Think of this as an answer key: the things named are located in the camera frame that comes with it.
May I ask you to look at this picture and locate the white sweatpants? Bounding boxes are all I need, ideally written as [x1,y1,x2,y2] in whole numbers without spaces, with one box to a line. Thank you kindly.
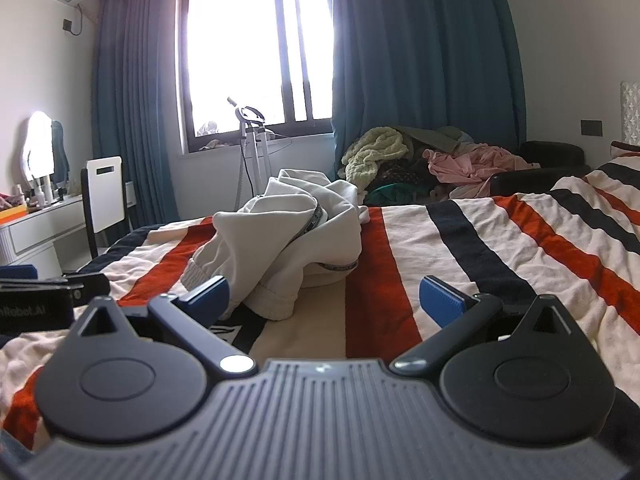
[180,169,369,322]

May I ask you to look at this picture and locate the white dresser desk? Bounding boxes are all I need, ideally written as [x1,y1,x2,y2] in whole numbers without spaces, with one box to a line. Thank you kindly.
[0,181,137,279]

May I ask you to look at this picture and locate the orange tray on desk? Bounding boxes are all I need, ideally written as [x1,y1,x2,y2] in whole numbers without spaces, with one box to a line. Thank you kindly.
[0,205,28,223]

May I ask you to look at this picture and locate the striped bed blanket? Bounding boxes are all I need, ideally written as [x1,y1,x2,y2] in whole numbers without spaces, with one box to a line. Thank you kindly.
[0,152,640,451]

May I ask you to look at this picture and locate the pink garment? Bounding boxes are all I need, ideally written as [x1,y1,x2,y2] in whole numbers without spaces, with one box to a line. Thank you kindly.
[422,143,538,185]

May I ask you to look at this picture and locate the lit vanity mirror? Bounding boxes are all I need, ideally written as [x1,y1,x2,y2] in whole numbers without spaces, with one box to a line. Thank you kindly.
[21,110,54,182]

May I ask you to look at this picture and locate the olive green garment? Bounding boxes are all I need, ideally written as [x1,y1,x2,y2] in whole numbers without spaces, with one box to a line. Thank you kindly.
[394,126,470,154]

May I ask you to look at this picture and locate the dark armchair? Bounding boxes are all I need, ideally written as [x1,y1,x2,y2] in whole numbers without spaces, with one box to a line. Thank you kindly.
[489,141,591,197]

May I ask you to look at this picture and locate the white garment steamer stand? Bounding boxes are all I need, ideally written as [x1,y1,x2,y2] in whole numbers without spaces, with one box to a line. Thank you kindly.
[227,96,272,209]

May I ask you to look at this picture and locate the left teal curtain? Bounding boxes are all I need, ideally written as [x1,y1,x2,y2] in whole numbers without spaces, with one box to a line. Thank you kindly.
[91,0,179,228]

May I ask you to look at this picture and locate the teal curtain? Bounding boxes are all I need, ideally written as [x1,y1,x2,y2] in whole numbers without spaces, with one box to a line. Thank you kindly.
[328,0,526,157]
[91,0,179,228]

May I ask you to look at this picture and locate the right teal curtain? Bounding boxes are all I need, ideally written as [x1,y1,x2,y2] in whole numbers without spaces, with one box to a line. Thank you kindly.
[328,0,526,157]

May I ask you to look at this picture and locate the white chair black frame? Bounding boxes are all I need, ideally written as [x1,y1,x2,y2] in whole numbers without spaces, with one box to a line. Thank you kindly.
[80,156,126,258]

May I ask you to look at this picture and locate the dark wall switch plate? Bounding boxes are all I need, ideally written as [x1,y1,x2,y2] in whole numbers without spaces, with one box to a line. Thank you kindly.
[580,119,603,138]

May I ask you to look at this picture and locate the window with dark frame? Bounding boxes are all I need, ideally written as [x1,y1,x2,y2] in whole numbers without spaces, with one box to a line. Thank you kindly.
[177,0,334,152]

